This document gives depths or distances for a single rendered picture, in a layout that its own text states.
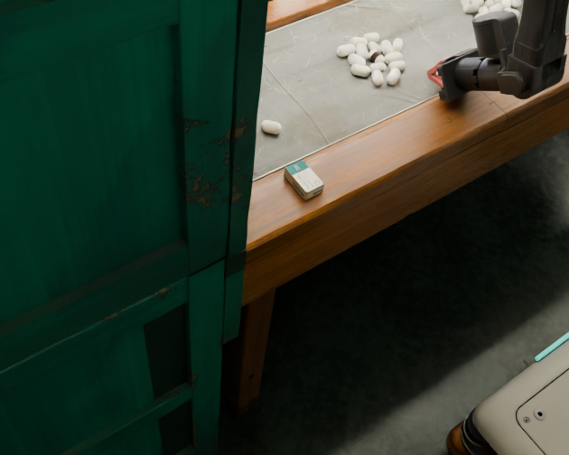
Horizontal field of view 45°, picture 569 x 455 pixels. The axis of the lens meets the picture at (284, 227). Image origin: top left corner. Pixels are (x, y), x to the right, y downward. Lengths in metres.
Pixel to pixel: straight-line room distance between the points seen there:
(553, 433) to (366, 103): 0.78
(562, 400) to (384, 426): 0.42
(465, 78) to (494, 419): 0.70
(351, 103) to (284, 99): 0.12
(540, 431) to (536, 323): 0.52
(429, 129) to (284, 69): 0.30
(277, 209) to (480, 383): 0.96
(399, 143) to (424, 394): 0.81
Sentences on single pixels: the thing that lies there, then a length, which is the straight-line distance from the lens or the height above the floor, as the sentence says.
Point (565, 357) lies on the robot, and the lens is 1.66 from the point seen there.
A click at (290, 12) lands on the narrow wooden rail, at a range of 1.41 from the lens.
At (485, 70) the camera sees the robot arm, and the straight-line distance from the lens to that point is 1.21.
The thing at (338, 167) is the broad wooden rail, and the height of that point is 0.76.
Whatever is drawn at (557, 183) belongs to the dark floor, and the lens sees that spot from 2.36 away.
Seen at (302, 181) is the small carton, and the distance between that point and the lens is 1.08.
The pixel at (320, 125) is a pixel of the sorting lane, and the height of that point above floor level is 0.74.
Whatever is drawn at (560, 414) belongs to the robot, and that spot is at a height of 0.28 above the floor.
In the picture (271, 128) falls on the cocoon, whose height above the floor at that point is 0.76.
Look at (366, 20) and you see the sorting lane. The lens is 1.47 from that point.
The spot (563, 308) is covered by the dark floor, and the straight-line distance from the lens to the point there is 2.08.
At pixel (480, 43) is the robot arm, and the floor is 0.91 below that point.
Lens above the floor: 1.61
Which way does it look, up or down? 54 degrees down
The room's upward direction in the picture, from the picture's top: 9 degrees clockwise
